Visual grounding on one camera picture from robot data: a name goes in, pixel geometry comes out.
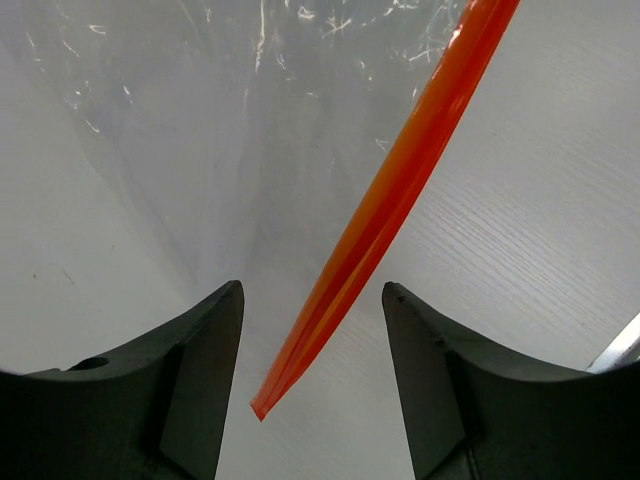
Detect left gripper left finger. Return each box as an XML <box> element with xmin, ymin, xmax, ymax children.
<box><xmin>1</xmin><ymin>281</ymin><xmax>244</xmax><ymax>479</ymax></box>

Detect clear orange zip top bag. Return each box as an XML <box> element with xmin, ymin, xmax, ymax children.
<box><xmin>1</xmin><ymin>1</ymin><xmax>517</xmax><ymax>416</ymax></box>

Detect aluminium mounting rail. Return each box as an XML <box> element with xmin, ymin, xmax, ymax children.
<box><xmin>586</xmin><ymin>314</ymin><xmax>640</xmax><ymax>374</ymax></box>

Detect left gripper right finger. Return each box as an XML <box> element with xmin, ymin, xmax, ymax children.
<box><xmin>382</xmin><ymin>282</ymin><xmax>639</xmax><ymax>479</ymax></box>

